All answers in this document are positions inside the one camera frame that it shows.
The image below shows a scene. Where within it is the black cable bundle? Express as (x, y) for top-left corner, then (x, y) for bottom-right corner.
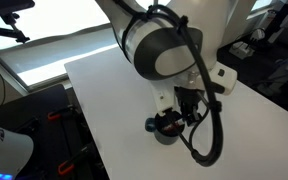
(115, 0), (225, 168)

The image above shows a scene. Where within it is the white device with blue lights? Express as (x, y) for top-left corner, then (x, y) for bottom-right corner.
(0, 127), (34, 180)

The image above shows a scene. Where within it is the orange-tipped clamp upper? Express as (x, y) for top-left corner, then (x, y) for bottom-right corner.
(47, 106), (75, 121)

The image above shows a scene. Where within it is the black side table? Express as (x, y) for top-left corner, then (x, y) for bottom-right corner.
(0, 85), (109, 180)

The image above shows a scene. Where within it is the orange-tipped clamp lower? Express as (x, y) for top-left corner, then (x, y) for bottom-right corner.
(57, 143), (94, 176)

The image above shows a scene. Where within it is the red and white marker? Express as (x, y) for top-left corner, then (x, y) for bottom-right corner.
(162, 121), (185, 131)

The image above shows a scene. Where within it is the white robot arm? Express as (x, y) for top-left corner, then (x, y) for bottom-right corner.
(95, 0), (238, 123)

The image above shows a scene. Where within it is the orange-tipped clamp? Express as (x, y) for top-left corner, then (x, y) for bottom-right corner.
(57, 143), (94, 176)
(47, 106), (75, 121)

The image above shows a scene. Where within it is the black camera tripod mount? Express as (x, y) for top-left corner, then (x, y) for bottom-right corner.
(0, 0), (35, 43)

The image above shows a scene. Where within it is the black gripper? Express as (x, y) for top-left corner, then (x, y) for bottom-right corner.
(170, 87), (205, 126)

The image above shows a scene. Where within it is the dark blue mug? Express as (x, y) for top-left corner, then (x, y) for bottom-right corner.
(145, 112), (185, 145)

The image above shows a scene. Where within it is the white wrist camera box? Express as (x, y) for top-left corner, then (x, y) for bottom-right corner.
(150, 63), (237, 114)

